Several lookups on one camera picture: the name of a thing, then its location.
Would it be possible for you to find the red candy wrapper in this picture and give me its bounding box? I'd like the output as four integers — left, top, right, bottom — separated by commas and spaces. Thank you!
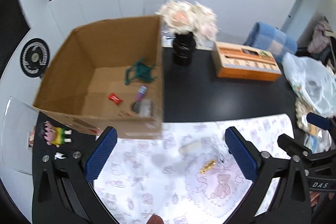
108, 93, 123, 105

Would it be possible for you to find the small blue purple bottle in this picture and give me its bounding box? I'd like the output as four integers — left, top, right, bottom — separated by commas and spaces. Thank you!
135, 86, 147, 102

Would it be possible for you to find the person's left hand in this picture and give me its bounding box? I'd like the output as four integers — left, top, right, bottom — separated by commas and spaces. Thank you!
146, 214, 164, 224

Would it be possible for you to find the snack packet pile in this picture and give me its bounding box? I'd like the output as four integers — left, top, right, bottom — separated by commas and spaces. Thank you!
295, 98, 332, 153

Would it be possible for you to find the small white toy car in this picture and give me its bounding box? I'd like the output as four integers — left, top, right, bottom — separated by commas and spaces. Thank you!
54, 152, 66, 160

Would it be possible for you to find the white plastic bag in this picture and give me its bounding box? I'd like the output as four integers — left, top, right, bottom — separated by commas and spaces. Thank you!
282, 53, 335, 118

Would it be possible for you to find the gold binder clip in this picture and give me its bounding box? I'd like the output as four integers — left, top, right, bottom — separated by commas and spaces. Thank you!
200, 160, 217, 174

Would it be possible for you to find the cartoon boy figurine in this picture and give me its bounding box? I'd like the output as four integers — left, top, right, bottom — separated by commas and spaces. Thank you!
37, 121, 72, 148

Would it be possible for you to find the pink patterned table mat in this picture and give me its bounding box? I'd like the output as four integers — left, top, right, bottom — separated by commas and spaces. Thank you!
93, 114, 293, 223

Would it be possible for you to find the red snack bag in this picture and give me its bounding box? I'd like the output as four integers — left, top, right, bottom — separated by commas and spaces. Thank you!
28, 126, 36, 148

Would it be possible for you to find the pink clothes pile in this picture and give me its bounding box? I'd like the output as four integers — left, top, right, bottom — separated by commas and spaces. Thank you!
307, 19, 335, 54

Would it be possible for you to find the clear chair at left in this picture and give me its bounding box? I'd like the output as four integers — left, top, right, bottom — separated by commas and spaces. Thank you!
1, 97, 39, 175

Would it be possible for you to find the brown cardboard box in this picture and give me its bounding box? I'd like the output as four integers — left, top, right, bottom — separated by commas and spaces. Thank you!
33, 15, 163, 139

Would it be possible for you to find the orange tissue box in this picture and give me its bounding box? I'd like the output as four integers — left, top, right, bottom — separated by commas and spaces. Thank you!
212, 42, 282, 82

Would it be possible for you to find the blue checked blanket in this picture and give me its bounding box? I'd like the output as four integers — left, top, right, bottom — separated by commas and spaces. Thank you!
244, 22, 298, 63

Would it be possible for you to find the green toy chair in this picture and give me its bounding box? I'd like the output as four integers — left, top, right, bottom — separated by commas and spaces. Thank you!
124, 57, 158, 85

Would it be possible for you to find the black desk fan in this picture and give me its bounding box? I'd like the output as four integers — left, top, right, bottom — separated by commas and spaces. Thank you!
20, 38, 50, 78

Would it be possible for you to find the black vase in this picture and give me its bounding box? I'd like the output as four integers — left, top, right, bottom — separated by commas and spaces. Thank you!
173, 32, 196, 67

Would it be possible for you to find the pink rose bouquet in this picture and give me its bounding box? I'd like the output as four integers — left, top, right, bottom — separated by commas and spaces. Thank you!
156, 0, 218, 43

